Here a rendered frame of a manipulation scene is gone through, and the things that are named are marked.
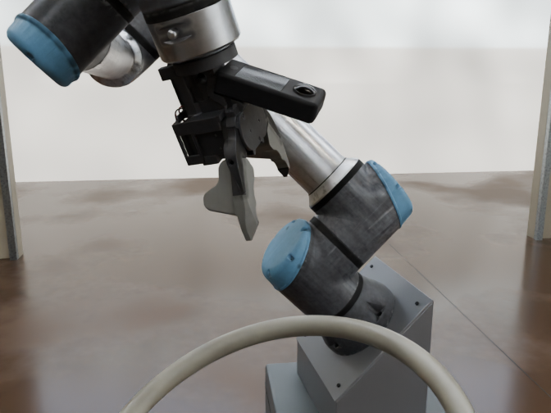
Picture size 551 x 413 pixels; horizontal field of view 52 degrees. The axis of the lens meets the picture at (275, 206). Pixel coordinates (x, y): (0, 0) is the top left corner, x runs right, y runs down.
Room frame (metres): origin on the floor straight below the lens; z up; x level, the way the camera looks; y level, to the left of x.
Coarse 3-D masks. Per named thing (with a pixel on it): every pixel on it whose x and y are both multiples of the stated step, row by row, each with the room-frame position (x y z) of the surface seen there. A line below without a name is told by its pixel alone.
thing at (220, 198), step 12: (228, 168) 0.62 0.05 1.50; (252, 168) 0.62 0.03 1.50; (228, 180) 0.62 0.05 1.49; (252, 180) 0.62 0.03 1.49; (216, 192) 0.62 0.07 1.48; (228, 192) 0.61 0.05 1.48; (252, 192) 0.61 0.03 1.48; (204, 204) 0.62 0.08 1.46; (216, 204) 0.62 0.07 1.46; (228, 204) 0.61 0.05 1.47; (240, 204) 0.60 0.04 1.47; (252, 204) 0.60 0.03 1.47; (240, 216) 0.60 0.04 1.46; (252, 216) 0.60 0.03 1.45; (252, 228) 0.60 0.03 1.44
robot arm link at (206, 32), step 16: (224, 0) 0.60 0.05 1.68; (192, 16) 0.58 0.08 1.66; (208, 16) 0.59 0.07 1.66; (224, 16) 0.60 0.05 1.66; (160, 32) 0.59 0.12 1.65; (176, 32) 0.58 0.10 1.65; (192, 32) 0.58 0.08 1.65; (208, 32) 0.59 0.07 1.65; (224, 32) 0.60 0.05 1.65; (240, 32) 0.63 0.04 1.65; (160, 48) 0.60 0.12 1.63; (176, 48) 0.59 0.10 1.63; (192, 48) 0.59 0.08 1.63; (208, 48) 0.59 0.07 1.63; (224, 48) 0.61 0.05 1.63
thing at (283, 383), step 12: (276, 372) 1.32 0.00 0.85; (288, 372) 1.32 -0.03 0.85; (276, 384) 1.26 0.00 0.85; (288, 384) 1.26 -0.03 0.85; (300, 384) 1.26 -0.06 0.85; (276, 396) 1.21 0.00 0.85; (288, 396) 1.21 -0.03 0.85; (300, 396) 1.21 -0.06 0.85; (432, 396) 1.21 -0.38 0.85; (276, 408) 1.17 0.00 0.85; (288, 408) 1.16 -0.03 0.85; (300, 408) 1.16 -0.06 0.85; (312, 408) 1.16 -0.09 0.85; (432, 408) 1.16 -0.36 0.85
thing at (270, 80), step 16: (240, 64) 0.64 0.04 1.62; (224, 80) 0.61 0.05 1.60; (240, 80) 0.61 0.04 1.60; (256, 80) 0.61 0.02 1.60; (272, 80) 0.62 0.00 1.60; (288, 80) 0.63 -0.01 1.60; (240, 96) 0.61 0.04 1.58; (256, 96) 0.61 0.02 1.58; (272, 96) 0.60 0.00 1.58; (288, 96) 0.60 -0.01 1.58; (304, 96) 0.60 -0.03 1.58; (320, 96) 0.61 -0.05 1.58; (288, 112) 0.60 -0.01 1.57; (304, 112) 0.60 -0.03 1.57
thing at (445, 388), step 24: (240, 336) 0.77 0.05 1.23; (264, 336) 0.77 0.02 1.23; (288, 336) 0.77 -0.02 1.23; (336, 336) 0.74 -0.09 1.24; (360, 336) 0.71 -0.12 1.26; (384, 336) 0.69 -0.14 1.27; (192, 360) 0.75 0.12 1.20; (216, 360) 0.77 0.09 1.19; (408, 360) 0.65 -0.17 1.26; (432, 360) 0.63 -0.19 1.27; (168, 384) 0.72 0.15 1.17; (432, 384) 0.60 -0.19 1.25; (456, 384) 0.59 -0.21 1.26; (144, 408) 0.69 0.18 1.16; (456, 408) 0.55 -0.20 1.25
